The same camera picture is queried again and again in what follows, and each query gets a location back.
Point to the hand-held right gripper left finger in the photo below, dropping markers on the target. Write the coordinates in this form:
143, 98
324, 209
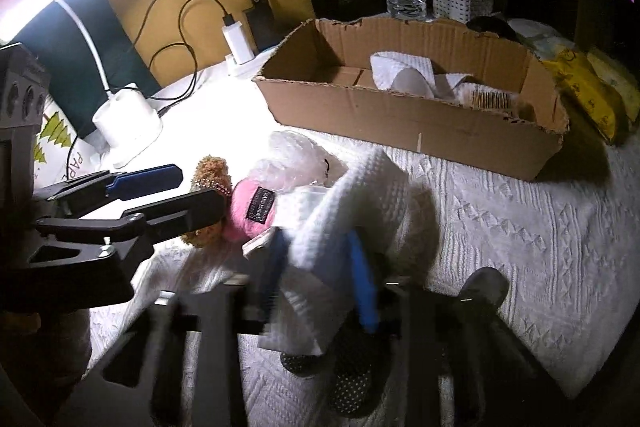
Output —
272, 267

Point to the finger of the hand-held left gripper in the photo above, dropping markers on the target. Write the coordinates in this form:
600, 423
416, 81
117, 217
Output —
145, 179
190, 209

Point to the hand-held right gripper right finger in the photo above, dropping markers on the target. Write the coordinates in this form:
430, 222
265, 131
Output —
364, 287

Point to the brown plush toy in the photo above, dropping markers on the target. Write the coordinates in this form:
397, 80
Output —
212, 172

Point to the pink plush toy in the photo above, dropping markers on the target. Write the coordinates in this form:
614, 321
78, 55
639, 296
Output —
240, 227

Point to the white waffle towel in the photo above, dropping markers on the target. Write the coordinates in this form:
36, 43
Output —
350, 197

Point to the grey dotted cloth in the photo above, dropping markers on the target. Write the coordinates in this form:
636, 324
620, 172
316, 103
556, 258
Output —
350, 382

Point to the cardboard box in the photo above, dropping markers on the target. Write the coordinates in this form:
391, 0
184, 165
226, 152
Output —
400, 127

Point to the tree print paper cup package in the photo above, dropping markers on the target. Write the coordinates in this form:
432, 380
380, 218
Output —
55, 137

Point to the white desk lamp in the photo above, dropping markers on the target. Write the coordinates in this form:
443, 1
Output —
127, 122

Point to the clear bubble wrap bag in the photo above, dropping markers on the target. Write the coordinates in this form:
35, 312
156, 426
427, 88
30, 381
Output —
295, 162

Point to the dark green cushion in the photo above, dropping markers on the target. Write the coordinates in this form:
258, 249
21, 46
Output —
100, 52

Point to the white textured bedspread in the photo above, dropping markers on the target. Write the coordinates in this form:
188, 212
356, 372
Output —
500, 232

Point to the white power strip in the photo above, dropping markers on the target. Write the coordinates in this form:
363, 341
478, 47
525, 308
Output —
250, 64

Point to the white charger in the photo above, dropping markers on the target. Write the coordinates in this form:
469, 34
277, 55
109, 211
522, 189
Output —
239, 39

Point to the black power adapter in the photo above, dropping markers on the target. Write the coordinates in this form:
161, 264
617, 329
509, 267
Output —
260, 27

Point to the white rolled cloth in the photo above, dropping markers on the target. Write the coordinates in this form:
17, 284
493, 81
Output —
400, 67

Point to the barcode labelled packet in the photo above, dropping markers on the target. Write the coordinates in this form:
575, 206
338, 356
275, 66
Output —
487, 99

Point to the black round object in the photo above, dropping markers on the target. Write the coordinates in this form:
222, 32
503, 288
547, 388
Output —
490, 27

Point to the yellow tissue packet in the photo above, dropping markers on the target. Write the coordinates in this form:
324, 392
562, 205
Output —
585, 92

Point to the white tissue pack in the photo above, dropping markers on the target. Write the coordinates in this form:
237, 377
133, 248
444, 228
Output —
540, 34

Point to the pale yellow tissue pack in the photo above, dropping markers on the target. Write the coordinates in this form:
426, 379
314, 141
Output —
615, 77

